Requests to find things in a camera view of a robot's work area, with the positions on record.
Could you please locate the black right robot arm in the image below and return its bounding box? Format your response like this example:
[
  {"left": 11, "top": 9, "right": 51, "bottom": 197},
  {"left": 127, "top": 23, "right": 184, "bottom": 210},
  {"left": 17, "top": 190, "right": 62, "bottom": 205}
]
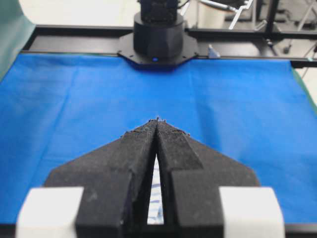
[{"left": 117, "top": 0, "right": 199, "bottom": 66}]

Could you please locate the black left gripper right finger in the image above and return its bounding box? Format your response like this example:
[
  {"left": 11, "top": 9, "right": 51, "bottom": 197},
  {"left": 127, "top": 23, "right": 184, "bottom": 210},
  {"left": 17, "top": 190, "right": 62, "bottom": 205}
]
[{"left": 155, "top": 118, "right": 285, "bottom": 238}]

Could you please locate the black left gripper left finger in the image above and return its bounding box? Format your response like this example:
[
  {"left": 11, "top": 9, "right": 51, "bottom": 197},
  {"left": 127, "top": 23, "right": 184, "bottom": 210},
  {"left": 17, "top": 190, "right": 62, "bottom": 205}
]
[{"left": 16, "top": 118, "right": 159, "bottom": 238}]

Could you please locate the blue table cloth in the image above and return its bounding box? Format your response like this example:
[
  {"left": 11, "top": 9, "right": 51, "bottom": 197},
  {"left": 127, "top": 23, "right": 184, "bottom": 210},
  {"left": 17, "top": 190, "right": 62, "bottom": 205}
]
[{"left": 0, "top": 54, "right": 317, "bottom": 223}]

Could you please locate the green backdrop curtain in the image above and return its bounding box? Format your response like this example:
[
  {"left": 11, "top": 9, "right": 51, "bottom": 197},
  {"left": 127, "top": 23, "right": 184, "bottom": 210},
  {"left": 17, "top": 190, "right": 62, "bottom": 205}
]
[{"left": 0, "top": 0, "right": 35, "bottom": 78}]

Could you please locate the black aluminium table frame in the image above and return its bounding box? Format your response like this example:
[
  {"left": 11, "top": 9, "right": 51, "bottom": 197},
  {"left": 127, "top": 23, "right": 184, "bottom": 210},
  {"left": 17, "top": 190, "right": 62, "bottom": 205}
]
[{"left": 22, "top": 25, "right": 317, "bottom": 68}]

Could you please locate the white blue striped towel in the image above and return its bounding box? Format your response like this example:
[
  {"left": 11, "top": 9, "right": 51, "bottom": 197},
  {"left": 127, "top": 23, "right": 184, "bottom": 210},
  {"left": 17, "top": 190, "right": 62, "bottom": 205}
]
[{"left": 147, "top": 163, "right": 164, "bottom": 225}]

